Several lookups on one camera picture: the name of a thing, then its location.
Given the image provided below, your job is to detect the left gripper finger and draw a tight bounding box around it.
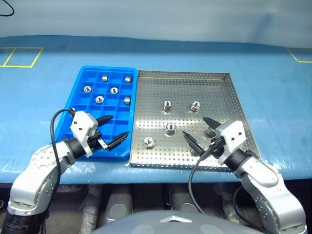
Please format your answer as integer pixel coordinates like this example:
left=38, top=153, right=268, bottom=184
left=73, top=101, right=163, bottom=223
left=96, top=115, right=115, bottom=127
left=106, top=131, right=130, bottom=151

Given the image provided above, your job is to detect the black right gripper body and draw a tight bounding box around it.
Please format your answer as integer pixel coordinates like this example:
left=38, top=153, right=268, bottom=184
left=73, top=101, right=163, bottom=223
left=211, top=136, right=226, bottom=158

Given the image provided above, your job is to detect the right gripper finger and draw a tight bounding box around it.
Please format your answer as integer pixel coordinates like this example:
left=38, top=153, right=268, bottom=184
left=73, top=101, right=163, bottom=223
left=182, top=131, right=205, bottom=155
left=203, top=117, right=221, bottom=130

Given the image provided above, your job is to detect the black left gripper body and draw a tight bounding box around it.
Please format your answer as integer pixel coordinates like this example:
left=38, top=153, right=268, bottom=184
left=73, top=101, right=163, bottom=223
left=87, top=131, right=109, bottom=151

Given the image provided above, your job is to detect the blue compartment tray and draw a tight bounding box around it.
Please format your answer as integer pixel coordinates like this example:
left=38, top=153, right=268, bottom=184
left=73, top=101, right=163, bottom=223
left=50, top=65, right=138, bottom=162

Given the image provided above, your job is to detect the perforated metal tray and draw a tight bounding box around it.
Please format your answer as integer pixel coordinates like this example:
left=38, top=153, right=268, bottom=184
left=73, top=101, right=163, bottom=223
left=129, top=70, right=263, bottom=171

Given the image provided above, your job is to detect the dark grey rounded shape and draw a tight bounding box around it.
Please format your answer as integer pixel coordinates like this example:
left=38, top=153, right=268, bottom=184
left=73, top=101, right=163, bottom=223
left=168, top=186, right=199, bottom=213
left=103, top=186, right=134, bottom=224

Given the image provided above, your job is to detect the grey foam wrapped tube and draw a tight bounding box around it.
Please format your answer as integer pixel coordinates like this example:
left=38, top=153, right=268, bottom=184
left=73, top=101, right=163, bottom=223
left=79, top=186, right=104, bottom=234

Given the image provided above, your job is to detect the grey robot torso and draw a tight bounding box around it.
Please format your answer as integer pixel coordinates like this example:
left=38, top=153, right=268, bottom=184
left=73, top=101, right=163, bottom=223
left=91, top=211, right=266, bottom=234

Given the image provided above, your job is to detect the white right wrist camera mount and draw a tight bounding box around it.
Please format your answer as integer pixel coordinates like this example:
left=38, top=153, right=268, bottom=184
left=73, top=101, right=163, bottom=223
left=214, top=120, right=248, bottom=168

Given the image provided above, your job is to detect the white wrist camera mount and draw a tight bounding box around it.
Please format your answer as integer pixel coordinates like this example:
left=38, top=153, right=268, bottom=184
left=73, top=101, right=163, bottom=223
left=70, top=111, right=99, bottom=157
left=214, top=120, right=248, bottom=168

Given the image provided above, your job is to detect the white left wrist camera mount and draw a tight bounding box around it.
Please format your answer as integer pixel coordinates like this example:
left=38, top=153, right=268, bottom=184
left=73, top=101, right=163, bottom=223
left=70, top=111, right=99, bottom=157

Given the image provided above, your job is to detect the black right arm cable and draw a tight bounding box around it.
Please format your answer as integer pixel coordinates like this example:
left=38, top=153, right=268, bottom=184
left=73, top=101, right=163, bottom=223
left=188, top=143, right=221, bottom=215

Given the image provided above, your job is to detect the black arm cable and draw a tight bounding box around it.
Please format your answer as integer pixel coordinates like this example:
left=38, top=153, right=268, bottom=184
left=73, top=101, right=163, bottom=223
left=50, top=108, right=77, bottom=195
left=188, top=143, right=221, bottom=215

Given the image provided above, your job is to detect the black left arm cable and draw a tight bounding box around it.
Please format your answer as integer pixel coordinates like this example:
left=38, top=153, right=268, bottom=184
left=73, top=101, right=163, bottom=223
left=50, top=108, right=77, bottom=195

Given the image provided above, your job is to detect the thin black cable loop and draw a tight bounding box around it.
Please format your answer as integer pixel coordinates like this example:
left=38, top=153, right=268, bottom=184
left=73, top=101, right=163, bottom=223
left=0, top=0, right=15, bottom=17

